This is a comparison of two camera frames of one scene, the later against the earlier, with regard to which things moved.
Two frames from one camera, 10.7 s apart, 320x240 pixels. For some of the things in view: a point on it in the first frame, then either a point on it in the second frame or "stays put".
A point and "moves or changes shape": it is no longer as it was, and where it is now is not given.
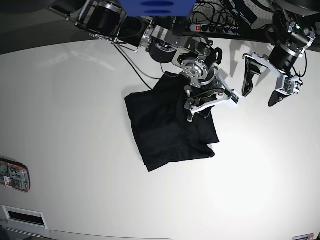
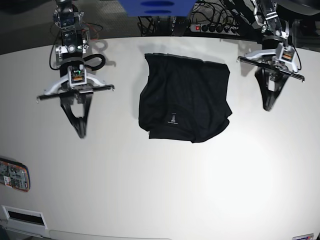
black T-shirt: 164,136 moves or changes shape
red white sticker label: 305,237 stays put
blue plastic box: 157,8 stays put
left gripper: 200,99 -> 74,81
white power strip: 229,29 stays put
